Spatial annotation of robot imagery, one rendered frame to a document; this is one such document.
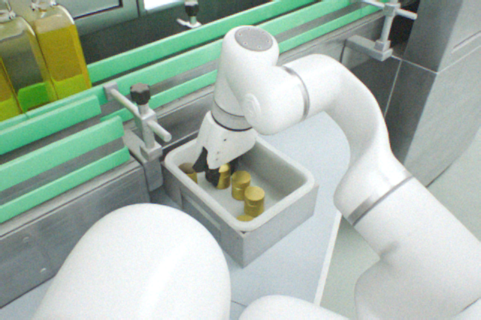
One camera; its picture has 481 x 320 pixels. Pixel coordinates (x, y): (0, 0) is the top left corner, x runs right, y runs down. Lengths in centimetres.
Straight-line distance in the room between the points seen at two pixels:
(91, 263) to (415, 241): 31
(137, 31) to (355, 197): 64
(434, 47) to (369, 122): 75
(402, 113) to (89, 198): 99
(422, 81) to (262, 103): 86
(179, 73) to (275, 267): 38
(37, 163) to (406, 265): 46
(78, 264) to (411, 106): 119
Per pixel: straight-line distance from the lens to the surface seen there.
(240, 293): 64
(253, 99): 47
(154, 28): 95
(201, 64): 79
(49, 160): 59
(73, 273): 22
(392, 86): 134
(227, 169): 72
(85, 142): 60
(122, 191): 66
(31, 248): 65
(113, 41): 91
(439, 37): 123
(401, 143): 140
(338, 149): 89
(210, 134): 61
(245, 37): 53
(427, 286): 44
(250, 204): 68
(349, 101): 53
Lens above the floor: 131
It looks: 42 degrees down
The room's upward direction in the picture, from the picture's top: straight up
